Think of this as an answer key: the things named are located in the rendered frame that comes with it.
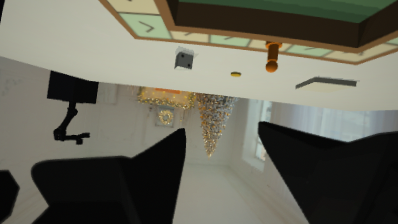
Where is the orange pawn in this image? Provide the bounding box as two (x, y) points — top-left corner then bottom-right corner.
(265, 41), (282, 73)

